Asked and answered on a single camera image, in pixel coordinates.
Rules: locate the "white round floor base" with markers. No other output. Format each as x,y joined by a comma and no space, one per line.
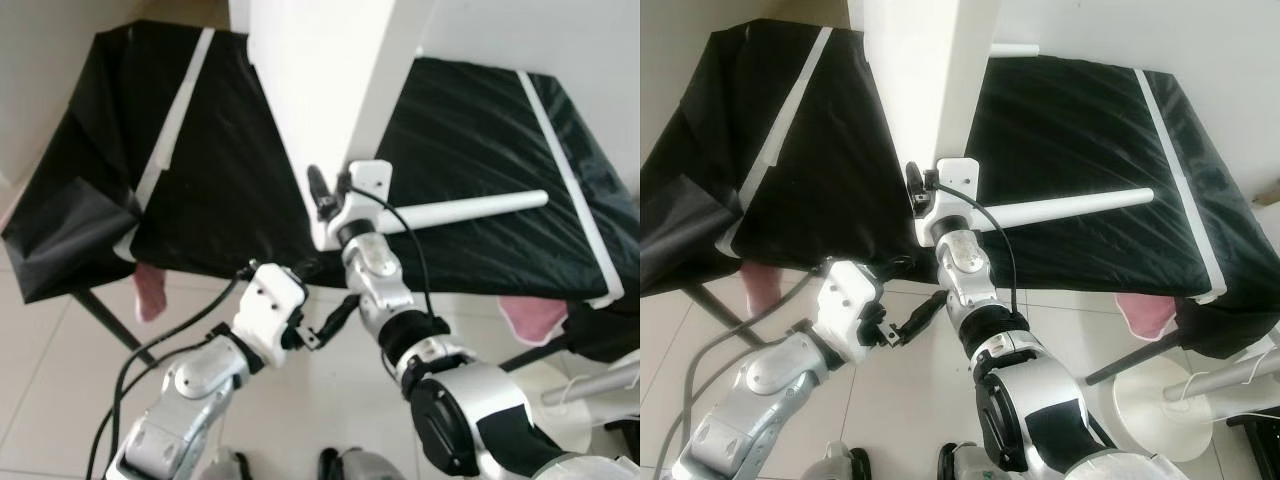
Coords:
1160,415
575,420

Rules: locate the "black floor object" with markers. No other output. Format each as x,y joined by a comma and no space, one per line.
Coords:
1258,432

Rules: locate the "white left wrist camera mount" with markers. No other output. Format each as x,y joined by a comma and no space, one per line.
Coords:
850,305
265,310

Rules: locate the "white plastic table top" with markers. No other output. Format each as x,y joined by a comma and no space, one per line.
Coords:
925,80
330,80

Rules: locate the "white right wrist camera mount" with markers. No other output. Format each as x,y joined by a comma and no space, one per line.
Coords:
957,180
368,185

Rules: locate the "white plastic table leg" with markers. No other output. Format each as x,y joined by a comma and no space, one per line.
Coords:
470,210
1015,49
1080,208

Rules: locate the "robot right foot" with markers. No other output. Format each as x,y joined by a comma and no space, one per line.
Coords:
968,462
355,465

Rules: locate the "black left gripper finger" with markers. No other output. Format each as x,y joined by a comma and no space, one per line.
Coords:
920,315
895,265
302,268
340,317

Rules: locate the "grey metal pole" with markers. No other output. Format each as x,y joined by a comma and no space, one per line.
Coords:
1225,378
600,385

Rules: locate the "black metal table leg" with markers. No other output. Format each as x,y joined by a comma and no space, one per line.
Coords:
720,303
540,357
1135,362
110,325

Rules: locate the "pink cloth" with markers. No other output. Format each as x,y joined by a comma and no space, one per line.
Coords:
1148,315
150,292
535,318
763,290

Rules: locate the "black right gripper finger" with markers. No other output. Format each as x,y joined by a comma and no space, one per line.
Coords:
914,187
318,190

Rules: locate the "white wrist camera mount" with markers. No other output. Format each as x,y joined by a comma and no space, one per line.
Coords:
850,305
265,310
957,180
368,185

